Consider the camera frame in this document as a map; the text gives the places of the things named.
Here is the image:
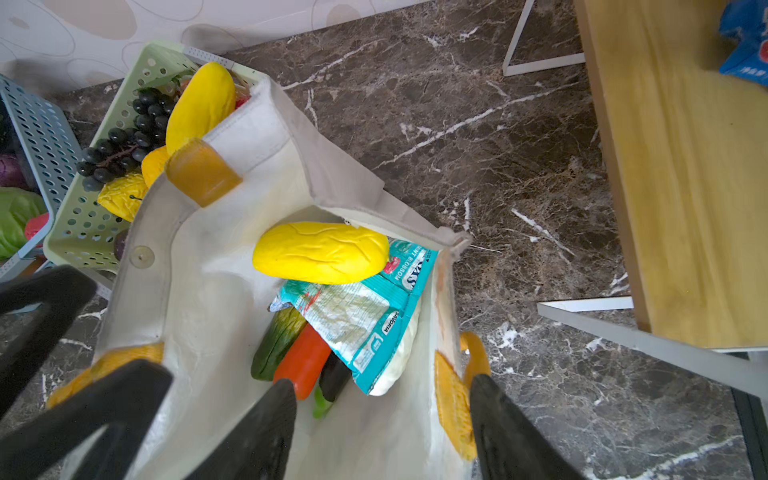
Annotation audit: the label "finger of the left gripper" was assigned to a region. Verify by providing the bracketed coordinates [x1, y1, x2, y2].
[1, 265, 97, 414]
[1, 360, 173, 479]

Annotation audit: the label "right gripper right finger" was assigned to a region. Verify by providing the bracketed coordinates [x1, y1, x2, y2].
[469, 374, 583, 479]

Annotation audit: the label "dark purple eggplant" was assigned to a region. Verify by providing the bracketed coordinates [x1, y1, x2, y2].
[313, 353, 352, 420]

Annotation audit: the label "blue plastic basket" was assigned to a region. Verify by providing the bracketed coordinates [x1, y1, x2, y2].
[1, 76, 81, 282]

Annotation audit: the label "green plastic basket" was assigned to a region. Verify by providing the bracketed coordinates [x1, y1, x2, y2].
[44, 42, 264, 272]

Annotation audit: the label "blue snack packet lower shelf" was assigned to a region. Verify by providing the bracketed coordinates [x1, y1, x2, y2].
[718, 0, 767, 87]

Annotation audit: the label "black grape bunch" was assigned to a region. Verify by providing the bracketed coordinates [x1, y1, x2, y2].
[77, 88, 178, 192]

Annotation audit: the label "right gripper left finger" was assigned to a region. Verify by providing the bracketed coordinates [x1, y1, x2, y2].
[188, 379, 297, 479]

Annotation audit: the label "yellow lemon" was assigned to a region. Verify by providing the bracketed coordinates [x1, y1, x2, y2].
[141, 146, 170, 188]

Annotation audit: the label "orange-green papaya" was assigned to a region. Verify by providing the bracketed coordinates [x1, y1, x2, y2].
[251, 307, 307, 381]

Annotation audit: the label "orange-red carrot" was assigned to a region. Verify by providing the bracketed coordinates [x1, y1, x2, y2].
[273, 324, 331, 401]

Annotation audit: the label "green cabbage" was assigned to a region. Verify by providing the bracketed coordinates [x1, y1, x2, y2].
[0, 187, 47, 262]

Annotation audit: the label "purple cabbage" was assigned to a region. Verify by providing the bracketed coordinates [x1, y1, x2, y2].
[0, 154, 28, 189]

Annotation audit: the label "teal snack bag front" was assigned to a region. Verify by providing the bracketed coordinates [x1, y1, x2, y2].
[269, 240, 438, 395]

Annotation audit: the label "tall yellow mango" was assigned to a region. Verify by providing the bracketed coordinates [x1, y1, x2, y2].
[166, 62, 236, 155]

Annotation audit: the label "white grocery bag yellow handles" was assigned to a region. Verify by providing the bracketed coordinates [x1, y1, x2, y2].
[44, 74, 493, 480]

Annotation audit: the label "white wire wooden shelf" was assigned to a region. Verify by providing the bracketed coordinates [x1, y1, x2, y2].
[502, 1, 767, 398]

